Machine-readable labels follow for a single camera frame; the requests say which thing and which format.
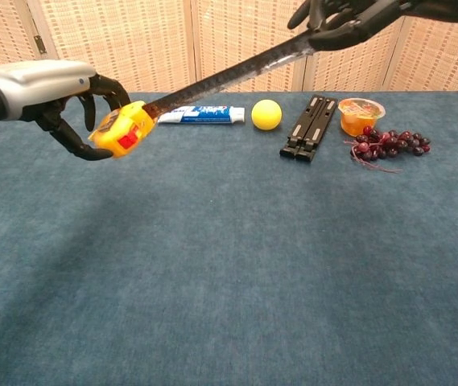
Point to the blue table cloth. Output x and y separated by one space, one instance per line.
228 261

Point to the blue white toothpaste tube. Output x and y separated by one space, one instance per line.
208 115

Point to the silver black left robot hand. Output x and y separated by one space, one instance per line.
31 84

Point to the yellow tape measure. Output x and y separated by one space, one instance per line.
124 132

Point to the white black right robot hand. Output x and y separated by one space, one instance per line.
353 20

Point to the black folding stand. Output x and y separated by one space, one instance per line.
298 138

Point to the woven folding screen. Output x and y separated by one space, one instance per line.
132 40

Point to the dark red grape bunch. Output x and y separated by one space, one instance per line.
389 144

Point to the yellow foam ball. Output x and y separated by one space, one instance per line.
266 115

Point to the orange jelly cup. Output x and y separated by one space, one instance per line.
357 120

